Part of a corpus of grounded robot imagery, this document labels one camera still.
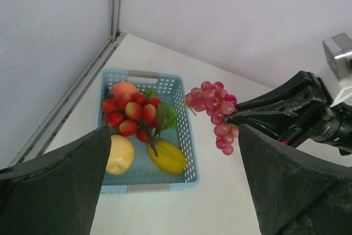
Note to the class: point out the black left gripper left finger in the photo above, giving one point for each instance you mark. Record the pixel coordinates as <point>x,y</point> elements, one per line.
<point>57,192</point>

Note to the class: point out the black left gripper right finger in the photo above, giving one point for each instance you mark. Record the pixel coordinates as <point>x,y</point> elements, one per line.
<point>294,192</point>

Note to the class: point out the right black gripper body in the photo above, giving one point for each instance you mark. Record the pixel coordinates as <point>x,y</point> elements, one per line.
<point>313,118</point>

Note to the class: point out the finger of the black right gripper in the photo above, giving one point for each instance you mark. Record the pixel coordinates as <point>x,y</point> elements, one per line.
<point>290,88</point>
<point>270,119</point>

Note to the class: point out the yellow fake pear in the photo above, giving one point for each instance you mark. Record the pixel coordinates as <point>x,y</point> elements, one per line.
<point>121,155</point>

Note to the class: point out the red fake grape bunch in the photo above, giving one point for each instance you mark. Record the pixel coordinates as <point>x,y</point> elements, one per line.
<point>215,100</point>

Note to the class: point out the red fake strawberries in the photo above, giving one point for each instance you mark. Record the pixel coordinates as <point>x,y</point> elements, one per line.
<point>129,115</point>

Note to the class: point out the yellow fake lemon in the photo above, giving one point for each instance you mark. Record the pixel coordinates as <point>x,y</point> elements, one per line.
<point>170,159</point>

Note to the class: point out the orange fake peach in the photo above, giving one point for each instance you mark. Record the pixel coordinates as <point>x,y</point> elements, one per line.
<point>123,87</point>

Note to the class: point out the green fake grape bunch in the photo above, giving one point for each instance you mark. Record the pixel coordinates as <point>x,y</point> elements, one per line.
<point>153,99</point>

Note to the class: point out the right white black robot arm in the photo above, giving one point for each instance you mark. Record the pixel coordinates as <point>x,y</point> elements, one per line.
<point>342,133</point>

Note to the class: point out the light blue plastic basket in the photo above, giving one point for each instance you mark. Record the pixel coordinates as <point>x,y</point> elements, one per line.
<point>143,175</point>

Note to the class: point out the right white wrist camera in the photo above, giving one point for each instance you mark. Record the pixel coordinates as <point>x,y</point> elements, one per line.
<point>336,74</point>

